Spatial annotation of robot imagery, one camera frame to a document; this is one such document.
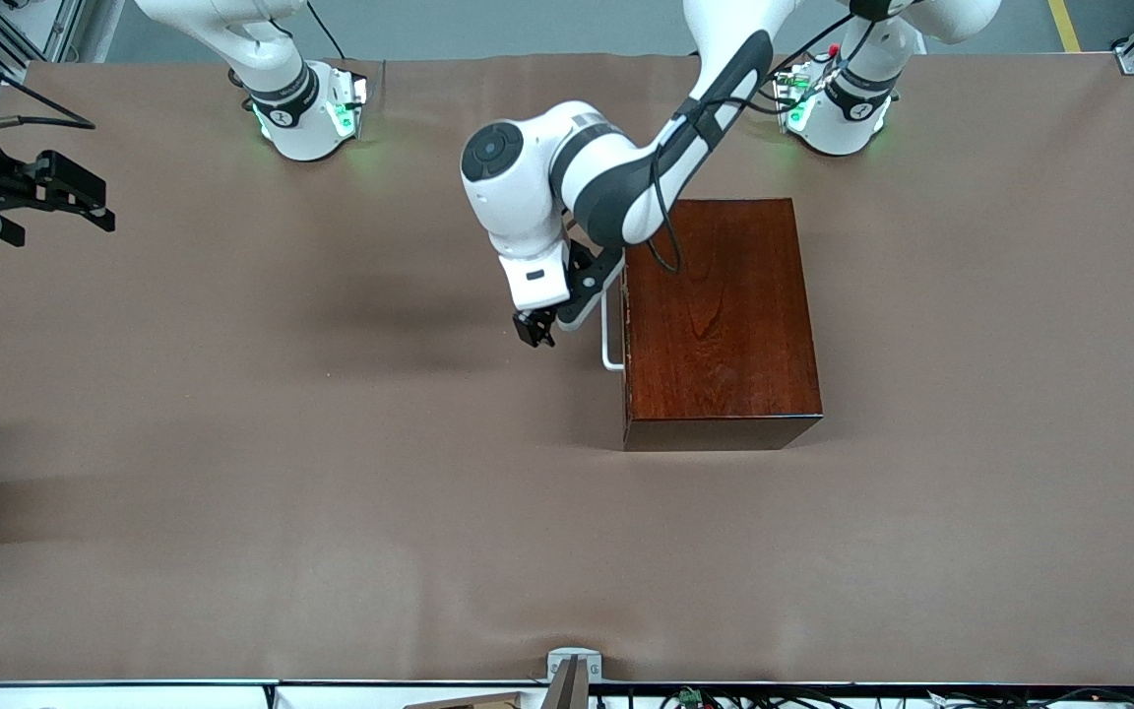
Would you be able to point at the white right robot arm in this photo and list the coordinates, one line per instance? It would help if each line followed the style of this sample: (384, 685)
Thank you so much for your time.
(291, 128)

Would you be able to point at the dark red wooden cabinet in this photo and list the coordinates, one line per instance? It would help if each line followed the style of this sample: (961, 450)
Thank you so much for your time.
(724, 325)

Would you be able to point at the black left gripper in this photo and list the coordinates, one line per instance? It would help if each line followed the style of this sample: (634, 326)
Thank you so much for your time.
(534, 329)

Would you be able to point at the white table edge rail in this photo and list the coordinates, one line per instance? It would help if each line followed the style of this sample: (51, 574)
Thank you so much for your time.
(134, 699)

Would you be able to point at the aluminium frame structure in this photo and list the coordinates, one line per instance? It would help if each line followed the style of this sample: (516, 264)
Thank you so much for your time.
(70, 30)

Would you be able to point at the grey metal bracket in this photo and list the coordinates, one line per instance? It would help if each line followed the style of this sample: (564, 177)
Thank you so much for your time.
(559, 662)

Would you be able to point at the brown wooden board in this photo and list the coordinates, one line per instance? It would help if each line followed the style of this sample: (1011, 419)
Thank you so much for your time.
(488, 702)

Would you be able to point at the brown table mat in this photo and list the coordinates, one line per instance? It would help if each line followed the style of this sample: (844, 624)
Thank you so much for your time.
(232, 443)

